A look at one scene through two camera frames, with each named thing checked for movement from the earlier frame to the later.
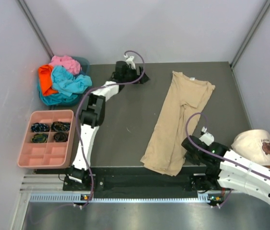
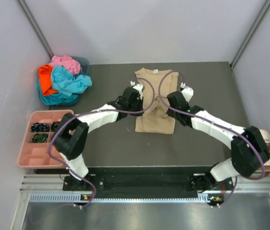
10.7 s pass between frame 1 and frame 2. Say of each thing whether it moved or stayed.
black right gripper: moved
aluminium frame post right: stayed
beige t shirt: moved
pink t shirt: stayed
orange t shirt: stayed
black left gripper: moved
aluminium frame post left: stayed
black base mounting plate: stayed
